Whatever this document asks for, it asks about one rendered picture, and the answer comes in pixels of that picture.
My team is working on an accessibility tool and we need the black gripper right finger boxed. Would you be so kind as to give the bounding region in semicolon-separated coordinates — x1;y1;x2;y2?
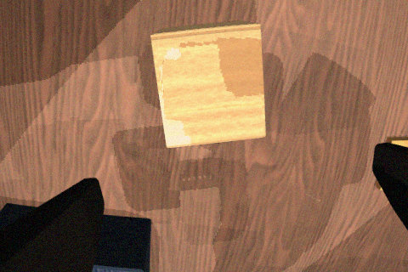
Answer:
371;143;408;230

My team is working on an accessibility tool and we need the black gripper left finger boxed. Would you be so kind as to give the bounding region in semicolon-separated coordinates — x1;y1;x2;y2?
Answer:
0;178;105;272

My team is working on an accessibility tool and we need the orange rectangular block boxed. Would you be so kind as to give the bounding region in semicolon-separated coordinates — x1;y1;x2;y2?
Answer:
377;137;408;190

